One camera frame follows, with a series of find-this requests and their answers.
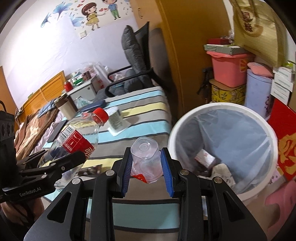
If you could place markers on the white round trash bin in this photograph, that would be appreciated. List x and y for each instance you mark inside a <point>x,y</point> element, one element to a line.
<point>175,139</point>

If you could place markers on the clear plastic cup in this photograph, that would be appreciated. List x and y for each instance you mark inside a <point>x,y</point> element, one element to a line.
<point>145,160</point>

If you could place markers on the person's left forearm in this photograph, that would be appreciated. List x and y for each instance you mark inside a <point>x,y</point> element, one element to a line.
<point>20,210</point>

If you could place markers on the red label water bottle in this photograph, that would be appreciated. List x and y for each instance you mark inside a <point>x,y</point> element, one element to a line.
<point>76,143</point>

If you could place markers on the blue folded cloth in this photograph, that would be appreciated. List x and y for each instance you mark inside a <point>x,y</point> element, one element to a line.
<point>47,107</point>

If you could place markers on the white power strip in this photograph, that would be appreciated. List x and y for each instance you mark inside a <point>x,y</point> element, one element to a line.
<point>19,112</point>

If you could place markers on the pink plastic stool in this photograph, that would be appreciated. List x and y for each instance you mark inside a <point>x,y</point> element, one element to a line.
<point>278,201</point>

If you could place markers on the clear cellophane wrap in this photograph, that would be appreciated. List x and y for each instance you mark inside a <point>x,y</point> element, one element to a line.
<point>231,37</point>

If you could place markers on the white plastic bag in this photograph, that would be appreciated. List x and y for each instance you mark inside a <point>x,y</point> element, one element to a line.
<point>101,76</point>

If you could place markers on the red jar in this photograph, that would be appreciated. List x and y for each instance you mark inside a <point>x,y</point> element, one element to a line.
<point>68,86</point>

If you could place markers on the white wall switch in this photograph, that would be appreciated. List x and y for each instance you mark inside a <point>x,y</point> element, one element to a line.
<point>83,34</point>

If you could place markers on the wooden door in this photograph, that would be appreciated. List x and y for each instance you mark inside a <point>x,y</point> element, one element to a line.
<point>7,92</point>

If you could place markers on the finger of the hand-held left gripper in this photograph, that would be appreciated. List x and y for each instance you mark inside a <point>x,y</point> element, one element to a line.
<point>30,160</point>
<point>69,160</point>

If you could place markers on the beige kettle brown lid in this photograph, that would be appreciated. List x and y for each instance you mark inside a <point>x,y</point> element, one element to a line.
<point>67,107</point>

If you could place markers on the pink plastic storage bin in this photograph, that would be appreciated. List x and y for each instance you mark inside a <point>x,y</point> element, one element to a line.
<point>229,71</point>

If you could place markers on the brown snack wrapper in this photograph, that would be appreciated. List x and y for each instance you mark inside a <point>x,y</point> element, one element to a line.
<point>92,170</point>

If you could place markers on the translucent bin liner bag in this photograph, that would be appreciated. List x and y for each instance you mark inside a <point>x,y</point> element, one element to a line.
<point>231,143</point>

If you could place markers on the yellow floral box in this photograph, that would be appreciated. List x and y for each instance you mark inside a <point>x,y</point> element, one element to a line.
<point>227,93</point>

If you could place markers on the brown red packet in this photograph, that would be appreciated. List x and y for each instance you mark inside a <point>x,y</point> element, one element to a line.
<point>86,75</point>

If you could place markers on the pink carton box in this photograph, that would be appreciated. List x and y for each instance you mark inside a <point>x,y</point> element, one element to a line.
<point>204,157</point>

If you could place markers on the crumpled pale green bag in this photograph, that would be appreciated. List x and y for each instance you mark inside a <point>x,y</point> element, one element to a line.
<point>83,102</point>

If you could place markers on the cartoon wall sticker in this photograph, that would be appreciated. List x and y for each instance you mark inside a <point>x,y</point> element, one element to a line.
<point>92,16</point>

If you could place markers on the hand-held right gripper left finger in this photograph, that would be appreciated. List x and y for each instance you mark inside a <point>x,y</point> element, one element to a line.
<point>127,171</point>

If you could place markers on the grey cushioned office chair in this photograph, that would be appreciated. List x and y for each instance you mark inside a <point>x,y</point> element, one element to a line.
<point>131,51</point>

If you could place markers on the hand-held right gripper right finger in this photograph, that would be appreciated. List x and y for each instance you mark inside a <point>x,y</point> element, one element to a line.
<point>167,171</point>

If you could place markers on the dark wrapper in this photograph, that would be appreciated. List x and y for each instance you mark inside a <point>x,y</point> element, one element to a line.
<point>205,169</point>

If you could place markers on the wooden headboard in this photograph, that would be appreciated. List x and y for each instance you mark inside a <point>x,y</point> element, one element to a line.
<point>46,90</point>

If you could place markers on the lavender bucket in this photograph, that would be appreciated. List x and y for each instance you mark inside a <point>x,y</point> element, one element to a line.
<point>257,95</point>

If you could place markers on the black smartphone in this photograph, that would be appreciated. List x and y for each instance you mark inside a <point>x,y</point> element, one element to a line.
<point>57,129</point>

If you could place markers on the black office chair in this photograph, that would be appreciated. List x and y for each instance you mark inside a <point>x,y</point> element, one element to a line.
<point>143,46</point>

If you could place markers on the navy glasses case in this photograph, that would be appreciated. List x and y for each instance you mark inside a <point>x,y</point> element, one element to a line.
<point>92,107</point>

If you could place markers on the striped flat box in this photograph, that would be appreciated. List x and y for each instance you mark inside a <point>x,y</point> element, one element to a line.
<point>224,49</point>

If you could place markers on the brown patterned blanket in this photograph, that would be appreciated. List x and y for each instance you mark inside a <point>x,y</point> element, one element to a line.
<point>30,134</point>

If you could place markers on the dark red flat box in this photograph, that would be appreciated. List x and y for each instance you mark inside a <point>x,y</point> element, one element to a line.
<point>218,41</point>

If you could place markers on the white nightstand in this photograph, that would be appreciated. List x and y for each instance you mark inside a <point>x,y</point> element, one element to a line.
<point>85,89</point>

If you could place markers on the gold paper bag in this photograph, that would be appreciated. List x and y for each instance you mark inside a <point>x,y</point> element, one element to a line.
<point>259,32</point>

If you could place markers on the green white box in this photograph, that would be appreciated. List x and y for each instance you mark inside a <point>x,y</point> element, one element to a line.
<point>76,77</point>

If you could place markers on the red gift box gold print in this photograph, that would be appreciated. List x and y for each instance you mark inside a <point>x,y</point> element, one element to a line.
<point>284,139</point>

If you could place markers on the wooden wardrobe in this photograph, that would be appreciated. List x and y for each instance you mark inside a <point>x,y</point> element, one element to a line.
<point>192,58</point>

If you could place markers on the clear plastic bag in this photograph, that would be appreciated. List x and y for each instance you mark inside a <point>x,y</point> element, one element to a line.
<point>87,67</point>

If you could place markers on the pink bucket lid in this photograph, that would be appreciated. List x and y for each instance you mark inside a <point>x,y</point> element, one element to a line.
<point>260,69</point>

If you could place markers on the cream paper bag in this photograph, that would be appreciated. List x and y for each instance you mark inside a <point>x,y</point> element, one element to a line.
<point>223,172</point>

